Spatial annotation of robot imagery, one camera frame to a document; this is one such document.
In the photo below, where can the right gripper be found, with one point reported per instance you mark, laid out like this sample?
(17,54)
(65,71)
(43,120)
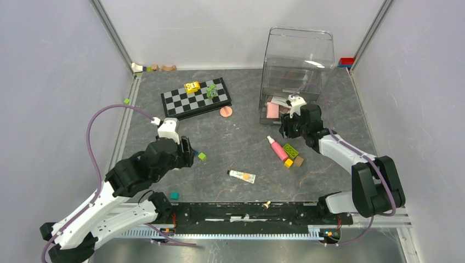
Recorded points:
(285,126)

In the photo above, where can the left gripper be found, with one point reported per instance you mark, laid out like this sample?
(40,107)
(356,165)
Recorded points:
(186,157)

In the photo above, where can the pink sponge pad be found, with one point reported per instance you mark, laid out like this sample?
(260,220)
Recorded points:
(272,110)

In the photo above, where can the pink bottle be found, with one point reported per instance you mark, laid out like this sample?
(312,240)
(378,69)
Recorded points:
(277,148)

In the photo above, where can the peach powder puff brush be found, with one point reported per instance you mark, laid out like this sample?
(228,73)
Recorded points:
(226,111)

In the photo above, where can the white cream tube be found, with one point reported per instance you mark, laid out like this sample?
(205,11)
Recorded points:
(247,177)

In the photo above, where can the clear acrylic makeup organizer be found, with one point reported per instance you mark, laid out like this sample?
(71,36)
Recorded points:
(297,61)

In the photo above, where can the white eyebrow stencil card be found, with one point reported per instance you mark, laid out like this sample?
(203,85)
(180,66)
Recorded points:
(280,101)

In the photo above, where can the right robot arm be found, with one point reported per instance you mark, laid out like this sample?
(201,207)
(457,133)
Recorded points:
(375,185)

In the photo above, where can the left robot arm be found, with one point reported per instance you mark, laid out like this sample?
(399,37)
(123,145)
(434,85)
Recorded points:
(79,235)

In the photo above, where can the small green cube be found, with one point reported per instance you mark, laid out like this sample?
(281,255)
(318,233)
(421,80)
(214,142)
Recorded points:
(202,156)

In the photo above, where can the green lego brick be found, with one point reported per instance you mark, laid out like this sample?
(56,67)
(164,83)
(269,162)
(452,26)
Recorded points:
(291,151)

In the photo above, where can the yellow cube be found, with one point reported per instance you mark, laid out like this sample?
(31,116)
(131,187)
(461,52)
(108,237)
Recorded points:
(288,163)

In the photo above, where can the brown wooden cube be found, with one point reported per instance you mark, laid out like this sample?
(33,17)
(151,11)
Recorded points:
(298,161)

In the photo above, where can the teal cube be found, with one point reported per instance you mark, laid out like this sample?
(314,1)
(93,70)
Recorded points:
(174,195)

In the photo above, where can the black white chessboard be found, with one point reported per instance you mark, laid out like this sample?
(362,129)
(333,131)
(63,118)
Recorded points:
(179,104)

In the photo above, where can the yellow toy block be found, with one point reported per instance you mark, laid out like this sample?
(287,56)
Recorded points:
(192,87)

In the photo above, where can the green toy block on chessboard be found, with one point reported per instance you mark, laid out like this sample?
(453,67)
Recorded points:
(211,91)

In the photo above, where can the white chess pawn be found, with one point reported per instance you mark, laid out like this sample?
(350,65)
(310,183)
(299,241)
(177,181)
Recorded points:
(267,204)

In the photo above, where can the red blue bricks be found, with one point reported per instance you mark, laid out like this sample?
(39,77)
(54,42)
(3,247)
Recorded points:
(346,62)

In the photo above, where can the wooden blocks in corner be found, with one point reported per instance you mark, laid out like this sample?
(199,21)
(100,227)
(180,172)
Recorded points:
(154,67)

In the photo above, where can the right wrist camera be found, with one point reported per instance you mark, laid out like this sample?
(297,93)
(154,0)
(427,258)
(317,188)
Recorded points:
(296,103)

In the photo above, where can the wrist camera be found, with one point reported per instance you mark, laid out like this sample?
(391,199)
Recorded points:
(296,103)
(167,128)

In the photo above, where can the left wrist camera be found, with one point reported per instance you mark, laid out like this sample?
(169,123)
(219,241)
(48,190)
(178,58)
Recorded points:
(167,128)

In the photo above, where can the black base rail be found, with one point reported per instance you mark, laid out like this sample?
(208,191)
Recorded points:
(249,218)

